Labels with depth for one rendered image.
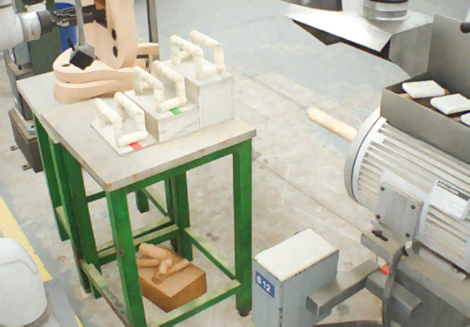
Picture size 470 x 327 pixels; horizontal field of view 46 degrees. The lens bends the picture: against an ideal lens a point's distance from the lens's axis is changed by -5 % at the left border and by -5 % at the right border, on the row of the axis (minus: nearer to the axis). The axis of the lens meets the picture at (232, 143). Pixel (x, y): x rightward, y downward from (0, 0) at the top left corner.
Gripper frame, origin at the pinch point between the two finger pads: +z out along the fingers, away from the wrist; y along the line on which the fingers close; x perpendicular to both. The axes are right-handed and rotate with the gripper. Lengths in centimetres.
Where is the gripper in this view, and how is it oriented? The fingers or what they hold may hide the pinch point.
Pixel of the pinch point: (98, 11)
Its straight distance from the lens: 186.9
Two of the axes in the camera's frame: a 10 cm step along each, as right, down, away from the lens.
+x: -0.1, -8.7, -4.9
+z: 8.3, -2.8, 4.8
